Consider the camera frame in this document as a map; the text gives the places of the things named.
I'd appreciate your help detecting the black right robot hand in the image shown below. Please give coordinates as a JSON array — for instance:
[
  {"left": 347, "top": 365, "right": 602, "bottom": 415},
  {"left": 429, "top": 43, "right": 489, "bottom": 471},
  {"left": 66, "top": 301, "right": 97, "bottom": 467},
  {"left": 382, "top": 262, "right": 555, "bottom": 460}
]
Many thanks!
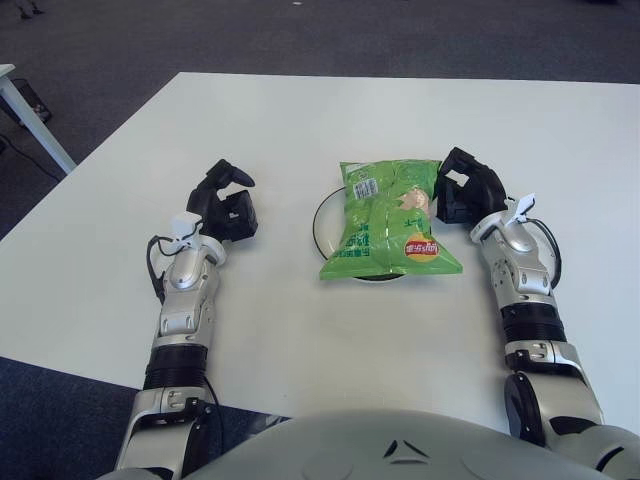
[{"left": 433, "top": 146, "right": 509, "bottom": 226}]

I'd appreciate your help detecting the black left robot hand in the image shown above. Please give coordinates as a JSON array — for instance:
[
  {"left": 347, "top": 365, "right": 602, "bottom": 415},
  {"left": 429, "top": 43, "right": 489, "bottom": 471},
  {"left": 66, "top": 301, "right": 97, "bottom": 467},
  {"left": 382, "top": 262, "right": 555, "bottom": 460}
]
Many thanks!
[{"left": 187, "top": 158, "right": 260, "bottom": 244}]

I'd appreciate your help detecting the green chips snack bag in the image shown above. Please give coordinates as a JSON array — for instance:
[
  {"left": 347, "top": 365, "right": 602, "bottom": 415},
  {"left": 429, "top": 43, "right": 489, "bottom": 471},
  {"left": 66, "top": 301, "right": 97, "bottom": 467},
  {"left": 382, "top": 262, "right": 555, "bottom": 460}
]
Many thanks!
[{"left": 318, "top": 158, "right": 464, "bottom": 281}]

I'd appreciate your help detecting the white plate black rim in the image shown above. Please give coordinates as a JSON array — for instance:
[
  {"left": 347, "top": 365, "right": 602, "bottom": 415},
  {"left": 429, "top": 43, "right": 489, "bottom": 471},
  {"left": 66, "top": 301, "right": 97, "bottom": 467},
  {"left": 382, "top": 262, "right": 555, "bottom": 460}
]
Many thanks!
[{"left": 312, "top": 184, "right": 406, "bottom": 284}]

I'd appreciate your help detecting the white left wrist connector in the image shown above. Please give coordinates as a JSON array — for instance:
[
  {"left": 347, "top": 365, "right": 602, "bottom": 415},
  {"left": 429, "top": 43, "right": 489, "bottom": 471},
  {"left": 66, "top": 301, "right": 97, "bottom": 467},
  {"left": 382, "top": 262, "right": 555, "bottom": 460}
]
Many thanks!
[{"left": 172, "top": 212, "right": 204, "bottom": 249}]

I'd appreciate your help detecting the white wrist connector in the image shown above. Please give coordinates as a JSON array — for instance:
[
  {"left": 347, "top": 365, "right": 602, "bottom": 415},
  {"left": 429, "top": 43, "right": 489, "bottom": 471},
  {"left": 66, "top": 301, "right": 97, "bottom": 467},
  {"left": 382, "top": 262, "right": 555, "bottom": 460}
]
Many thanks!
[
  {"left": 172, "top": 212, "right": 204, "bottom": 249},
  {"left": 507, "top": 193, "right": 537, "bottom": 226}
]

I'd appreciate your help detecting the white right wrist connector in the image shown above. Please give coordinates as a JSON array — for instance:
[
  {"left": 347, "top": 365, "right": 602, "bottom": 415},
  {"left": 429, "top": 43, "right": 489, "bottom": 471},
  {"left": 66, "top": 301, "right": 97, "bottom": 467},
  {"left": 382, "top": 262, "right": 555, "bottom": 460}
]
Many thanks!
[{"left": 507, "top": 193, "right": 537, "bottom": 226}]

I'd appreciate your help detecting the black box on floor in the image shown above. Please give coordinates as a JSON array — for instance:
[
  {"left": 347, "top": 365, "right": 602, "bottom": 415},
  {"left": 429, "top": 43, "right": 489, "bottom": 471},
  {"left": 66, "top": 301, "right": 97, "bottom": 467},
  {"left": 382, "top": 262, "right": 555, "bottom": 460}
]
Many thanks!
[{"left": 10, "top": 78, "right": 54, "bottom": 126}]

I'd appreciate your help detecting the grey robot torso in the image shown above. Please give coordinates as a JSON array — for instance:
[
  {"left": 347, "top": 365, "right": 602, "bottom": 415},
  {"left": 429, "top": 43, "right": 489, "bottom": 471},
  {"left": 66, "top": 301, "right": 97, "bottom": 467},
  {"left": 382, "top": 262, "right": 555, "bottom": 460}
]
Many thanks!
[{"left": 197, "top": 407, "right": 609, "bottom": 480}]

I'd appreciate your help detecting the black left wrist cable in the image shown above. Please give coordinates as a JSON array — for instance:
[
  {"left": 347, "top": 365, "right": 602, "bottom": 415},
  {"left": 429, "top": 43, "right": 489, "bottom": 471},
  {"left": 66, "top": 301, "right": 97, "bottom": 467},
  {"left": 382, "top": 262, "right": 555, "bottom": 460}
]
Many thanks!
[{"left": 146, "top": 234, "right": 184, "bottom": 304}]

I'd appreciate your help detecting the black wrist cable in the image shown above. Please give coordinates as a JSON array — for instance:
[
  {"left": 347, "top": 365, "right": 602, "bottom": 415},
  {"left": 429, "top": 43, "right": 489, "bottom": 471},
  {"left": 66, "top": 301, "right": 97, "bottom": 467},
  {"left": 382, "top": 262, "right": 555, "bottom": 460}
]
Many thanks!
[
  {"left": 146, "top": 234, "right": 184, "bottom": 304},
  {"left": 524, "top": 217, "right": 564, "bottom": 291}
]

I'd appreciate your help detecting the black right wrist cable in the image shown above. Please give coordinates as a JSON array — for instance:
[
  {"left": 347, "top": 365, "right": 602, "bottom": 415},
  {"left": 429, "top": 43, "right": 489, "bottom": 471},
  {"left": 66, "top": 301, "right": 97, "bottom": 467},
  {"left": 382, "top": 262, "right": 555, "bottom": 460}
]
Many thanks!
[{"left": 524, "top": 217, "right": 564, "bottom": 291}]

